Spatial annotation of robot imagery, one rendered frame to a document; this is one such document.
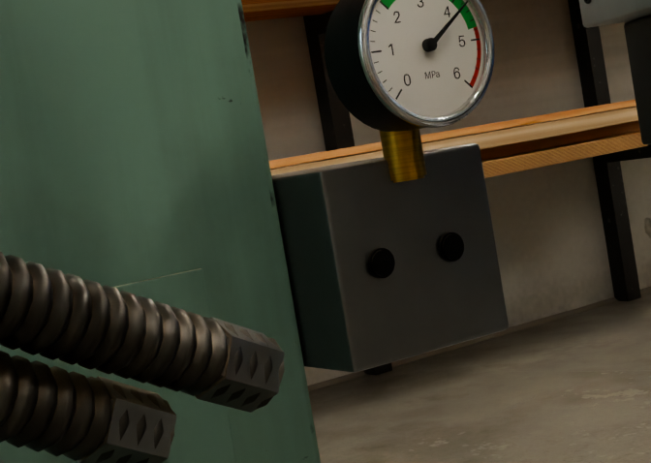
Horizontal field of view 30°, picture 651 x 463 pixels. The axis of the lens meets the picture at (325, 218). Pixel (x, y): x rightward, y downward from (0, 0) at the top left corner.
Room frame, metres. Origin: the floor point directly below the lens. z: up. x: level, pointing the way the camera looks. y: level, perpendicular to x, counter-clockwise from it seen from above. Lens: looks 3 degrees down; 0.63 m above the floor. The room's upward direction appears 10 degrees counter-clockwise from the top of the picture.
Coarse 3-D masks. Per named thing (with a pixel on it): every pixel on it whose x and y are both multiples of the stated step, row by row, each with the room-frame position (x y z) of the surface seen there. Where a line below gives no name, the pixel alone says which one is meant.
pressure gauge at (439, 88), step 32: (352, 0) 0.46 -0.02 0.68; (384, 0) 0.46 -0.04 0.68; (416, 0) 0.46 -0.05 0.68; (448, 0) 0.47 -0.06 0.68; (352, 32) 0.45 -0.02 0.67; (384, 32) 0.45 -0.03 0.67; (416, 32) 0.46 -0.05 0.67; (448, 32) 0.47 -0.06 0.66; (480, 32) 0.48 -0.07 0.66; (352, 64) 0.45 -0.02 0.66; (384, 64) 0.45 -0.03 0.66; (416, 64) 0.46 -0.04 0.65; (448, 64) 0.47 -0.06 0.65; (480, 64) 0.48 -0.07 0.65; (352, 96) 0.46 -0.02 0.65; (384, 96) 0.45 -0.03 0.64; (416, 96) 0.46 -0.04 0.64; (448, 96) 0.47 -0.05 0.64; (480, 96) 0.47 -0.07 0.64; (384, 128) 0.48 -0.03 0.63; (416, 128) 0.47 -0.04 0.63; (416, 160) 0.48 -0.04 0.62
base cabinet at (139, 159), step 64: (0, 0) 0.45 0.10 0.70; (64, 0) 0.46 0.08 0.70; (128, 0) 0.47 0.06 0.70; (192, 0) 0.48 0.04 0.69; (0, 64) 0.44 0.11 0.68; (64, 64) 0.46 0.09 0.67; (128, 64) 0.47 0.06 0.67; (192, 64) 0.48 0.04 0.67; (0, 128) 0.44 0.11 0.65; (64, 128) 0.45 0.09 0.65; (128, 128) 0.47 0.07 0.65; (192, 128) 0.48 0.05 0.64; (256, 128) 0.49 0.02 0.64; (0, 192) 0.44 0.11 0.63; (64, 192) 0.45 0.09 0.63; (128, 192) 0.46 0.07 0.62; (192, 192) 0.48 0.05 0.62; (256, 192) 0.49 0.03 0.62; (64, 256) 0.45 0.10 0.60; (128, 256) 0.46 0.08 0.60; (192, 256) 0.47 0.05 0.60; (256, 256) 0.49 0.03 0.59; (256, 320) 0.49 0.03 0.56; (128, 384) 0.45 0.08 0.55; (0, 448) 0.43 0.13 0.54; (192, 448) 0.46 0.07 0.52; (256, 448) 0.48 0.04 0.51
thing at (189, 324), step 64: (0, 256) 0.32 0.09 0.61; (0, 320) 0.32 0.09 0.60; (64, 320) 0.33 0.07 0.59; (128, 320) 0.34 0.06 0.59; (192, 320) 0.37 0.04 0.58; (0, 384) 0.32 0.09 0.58; (64, 384) 0.34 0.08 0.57; (192, 384) 0.36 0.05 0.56; (256, 384) 0.37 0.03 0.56; (64, 448) 0.34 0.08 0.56; (128, 448) 0.35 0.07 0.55
